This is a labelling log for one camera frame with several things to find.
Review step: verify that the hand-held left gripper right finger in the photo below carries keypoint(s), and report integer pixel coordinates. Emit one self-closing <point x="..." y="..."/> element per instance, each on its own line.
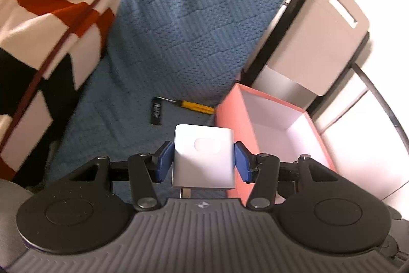
<point x="242" y="164"/>

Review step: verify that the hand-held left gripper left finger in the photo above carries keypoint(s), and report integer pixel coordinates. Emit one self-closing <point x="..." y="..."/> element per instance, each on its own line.
<point x="165" y="161"/>

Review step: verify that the white charger block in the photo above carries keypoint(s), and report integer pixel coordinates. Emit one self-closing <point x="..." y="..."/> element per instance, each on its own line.
<point x="204" y="158"/>

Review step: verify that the pink cardboard box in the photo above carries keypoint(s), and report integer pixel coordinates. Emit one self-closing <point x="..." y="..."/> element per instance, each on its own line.
<point x="274" y="132"/>

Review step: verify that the yellow screwdriver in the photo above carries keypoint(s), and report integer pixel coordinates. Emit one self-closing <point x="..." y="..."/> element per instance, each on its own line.
<point x="195" y="106"/>

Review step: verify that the blue textured chair cover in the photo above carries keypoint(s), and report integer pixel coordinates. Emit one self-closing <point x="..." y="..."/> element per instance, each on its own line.
<point x="198" y="20"/>

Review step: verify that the dark red thin rod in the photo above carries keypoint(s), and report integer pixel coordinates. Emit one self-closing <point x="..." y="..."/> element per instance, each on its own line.
<point x="64" y="39"/>

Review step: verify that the striped red white black blanket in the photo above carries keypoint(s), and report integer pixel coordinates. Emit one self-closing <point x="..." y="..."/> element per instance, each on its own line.
<point x="41" y="20"/>

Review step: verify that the black metal tube frame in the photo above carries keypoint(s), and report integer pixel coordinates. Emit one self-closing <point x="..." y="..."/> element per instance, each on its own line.
<point x="383" y="100"/>

